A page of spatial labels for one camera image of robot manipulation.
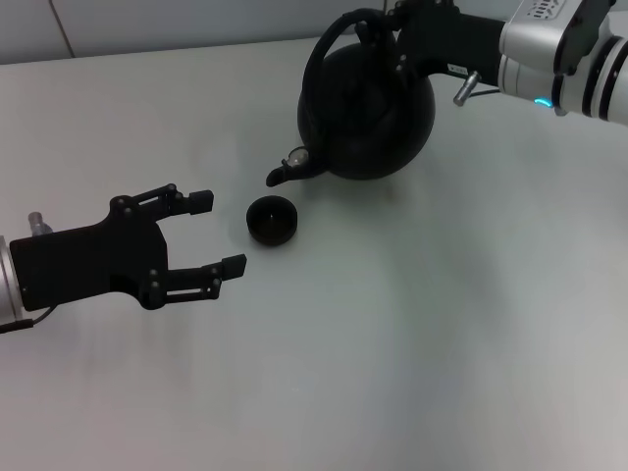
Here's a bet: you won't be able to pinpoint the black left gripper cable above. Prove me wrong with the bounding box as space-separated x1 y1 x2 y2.
0 305 51 336

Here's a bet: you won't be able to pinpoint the small dark teacup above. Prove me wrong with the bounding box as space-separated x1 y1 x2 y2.
245 194 299 247

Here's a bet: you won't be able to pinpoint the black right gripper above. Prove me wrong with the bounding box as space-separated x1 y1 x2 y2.
353 0 507 89

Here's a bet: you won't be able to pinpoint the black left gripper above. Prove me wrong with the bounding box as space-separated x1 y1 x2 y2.
9 183 248 313

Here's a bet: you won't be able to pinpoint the black round teapot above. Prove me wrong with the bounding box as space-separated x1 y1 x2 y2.
265 10 437 188

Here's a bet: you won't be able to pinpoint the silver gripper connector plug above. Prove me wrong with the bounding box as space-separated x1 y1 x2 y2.
27 211 53 237
451 69 482 107

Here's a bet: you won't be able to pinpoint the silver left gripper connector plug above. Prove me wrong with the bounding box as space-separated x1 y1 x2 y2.
27 211 53 237

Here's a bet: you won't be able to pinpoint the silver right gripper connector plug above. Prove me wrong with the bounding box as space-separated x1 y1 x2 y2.
451 69 482 107

